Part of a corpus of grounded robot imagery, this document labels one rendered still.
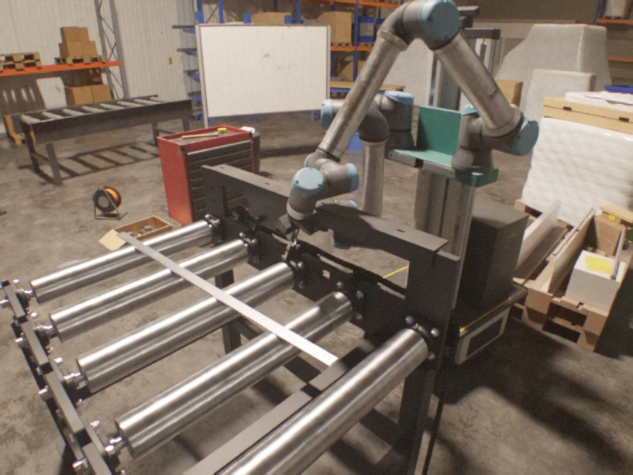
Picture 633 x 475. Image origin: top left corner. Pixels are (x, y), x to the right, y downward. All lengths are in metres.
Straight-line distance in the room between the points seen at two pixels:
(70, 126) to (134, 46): 5.98
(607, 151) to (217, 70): 4.66
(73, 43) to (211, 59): 4.91
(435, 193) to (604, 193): 2.32
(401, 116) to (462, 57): 0.74
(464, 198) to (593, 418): 1.33
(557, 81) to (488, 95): 7.73
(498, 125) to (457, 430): 1.45
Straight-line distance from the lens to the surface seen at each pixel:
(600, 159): 4.29
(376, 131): 1.54
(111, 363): 1.31
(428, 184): 2.27
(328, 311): 1.35
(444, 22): 1.36
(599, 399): 2.72
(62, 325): 1.54
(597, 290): 2.87
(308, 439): 1.00
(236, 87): 6.04
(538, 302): 2.94
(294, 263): 1.62
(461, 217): 2.17
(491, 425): 2.33
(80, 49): 10.38
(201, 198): 3.69
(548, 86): 9.30
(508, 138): 1.69
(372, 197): 1.68
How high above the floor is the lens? 1.70
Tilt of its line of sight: 26 degrees down
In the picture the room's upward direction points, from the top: straight up
